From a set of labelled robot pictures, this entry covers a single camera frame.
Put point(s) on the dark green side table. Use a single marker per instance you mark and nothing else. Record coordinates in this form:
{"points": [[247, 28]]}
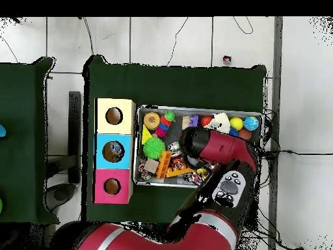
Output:
{"points": [[23, 156]]}

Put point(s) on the plain green spiky ball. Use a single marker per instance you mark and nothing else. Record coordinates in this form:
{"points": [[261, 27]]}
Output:
{"points": [[154, 148]]}

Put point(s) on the red orange ball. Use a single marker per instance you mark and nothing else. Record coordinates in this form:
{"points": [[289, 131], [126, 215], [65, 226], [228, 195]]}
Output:
{"points": [[206, 121]]}

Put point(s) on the cream knitted cloth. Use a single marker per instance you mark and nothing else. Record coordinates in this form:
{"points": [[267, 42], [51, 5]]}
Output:
{"points": [[221, 122]]}

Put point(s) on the crushed red silver can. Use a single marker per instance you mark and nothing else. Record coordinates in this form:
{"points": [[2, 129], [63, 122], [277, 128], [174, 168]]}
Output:
{"points": [[227, 59]]}

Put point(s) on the purple plastic toy block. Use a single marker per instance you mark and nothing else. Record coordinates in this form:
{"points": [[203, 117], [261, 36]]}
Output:
{"points": [[194, 120]]}

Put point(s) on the dark green table cloth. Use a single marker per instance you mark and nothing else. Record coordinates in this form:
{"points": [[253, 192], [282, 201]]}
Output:
{"points": [[182, 86]]}

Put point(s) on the plain wooden cube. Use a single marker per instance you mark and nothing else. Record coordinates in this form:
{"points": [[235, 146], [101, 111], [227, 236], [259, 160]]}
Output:
{"points": [[151, 166]]}

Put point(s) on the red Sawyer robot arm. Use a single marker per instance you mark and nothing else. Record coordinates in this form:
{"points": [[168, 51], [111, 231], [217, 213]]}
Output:
{"points": [[221, 148]]}

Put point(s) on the lime green round object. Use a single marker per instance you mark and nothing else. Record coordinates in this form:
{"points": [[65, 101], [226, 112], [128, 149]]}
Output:
{"points": [[0, 205]]}

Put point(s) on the wooden box with three holes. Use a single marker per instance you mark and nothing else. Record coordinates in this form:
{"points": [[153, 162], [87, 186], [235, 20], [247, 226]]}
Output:
{"points": [[114, 127]]}

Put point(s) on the orange plastic toy block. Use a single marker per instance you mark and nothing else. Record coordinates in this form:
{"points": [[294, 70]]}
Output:
{"points": [[164, 165]]}

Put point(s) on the brown toy football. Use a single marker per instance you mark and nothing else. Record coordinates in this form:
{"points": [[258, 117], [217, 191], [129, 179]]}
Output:
{"points": [[245, 135]]}

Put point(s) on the yellow ball toy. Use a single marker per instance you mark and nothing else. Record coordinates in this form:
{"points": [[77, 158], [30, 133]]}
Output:
{"points": [[236, 124]]}

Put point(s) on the globe print ball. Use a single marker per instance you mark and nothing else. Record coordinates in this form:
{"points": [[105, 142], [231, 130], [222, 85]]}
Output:
{"points": [[251, 123]]}

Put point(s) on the yellow toy cheese wedge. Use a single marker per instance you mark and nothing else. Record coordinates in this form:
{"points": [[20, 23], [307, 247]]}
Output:
{"points": [[146, 136]]}

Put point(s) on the black upright panel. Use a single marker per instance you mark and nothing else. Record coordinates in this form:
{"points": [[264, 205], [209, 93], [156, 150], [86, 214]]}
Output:
{"points": [[74, 130]]}

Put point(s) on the toy burger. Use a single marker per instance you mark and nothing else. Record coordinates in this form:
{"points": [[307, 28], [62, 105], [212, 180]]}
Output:
{"points": [[151, 120]]}

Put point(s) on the cyan round object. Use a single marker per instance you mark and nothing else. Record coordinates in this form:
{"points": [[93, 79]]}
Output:
{"points": [[2, 131]]}

